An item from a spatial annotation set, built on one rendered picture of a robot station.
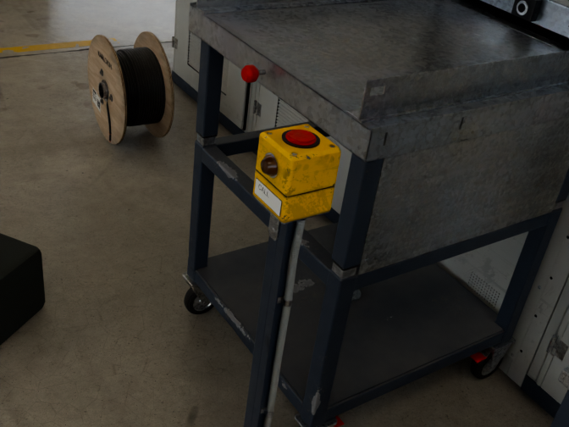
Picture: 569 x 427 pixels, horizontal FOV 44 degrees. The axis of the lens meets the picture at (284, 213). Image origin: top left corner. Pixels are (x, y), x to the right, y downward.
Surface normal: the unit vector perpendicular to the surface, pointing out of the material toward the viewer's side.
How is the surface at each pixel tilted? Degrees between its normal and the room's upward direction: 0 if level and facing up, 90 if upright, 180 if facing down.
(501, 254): 90
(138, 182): 0
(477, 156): 90
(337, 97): 0
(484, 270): 90
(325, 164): 90
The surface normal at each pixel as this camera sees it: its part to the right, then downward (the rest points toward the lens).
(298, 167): 0.54, 0.51
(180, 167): 0.12, -0.83
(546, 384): -0.83, 0.21
